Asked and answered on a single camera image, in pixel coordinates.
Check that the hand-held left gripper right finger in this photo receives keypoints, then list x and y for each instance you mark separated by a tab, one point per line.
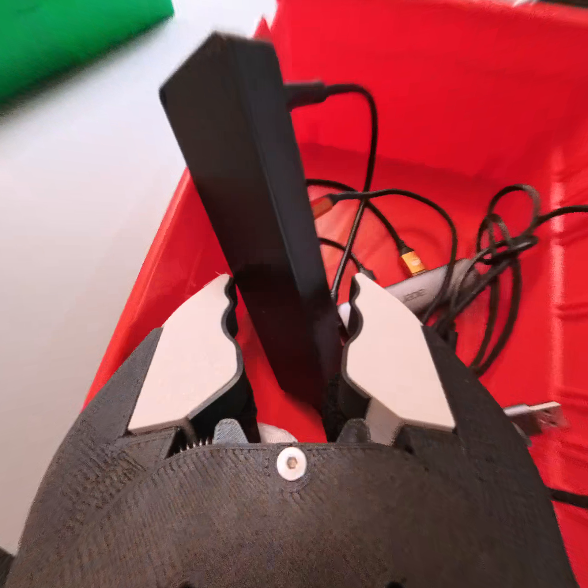
395	363

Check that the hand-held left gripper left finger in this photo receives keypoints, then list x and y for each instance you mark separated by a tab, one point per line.
193	358

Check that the grey usb hub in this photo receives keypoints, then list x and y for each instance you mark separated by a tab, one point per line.
427	289

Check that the long black usb hub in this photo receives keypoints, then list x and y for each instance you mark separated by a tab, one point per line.
248	206

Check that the red plastic bin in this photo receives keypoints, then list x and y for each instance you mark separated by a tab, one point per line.
459	92

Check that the person's left hand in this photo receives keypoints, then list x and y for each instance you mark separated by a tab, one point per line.
275	434

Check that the green plastic bin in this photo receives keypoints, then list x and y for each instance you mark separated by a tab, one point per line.
69	36

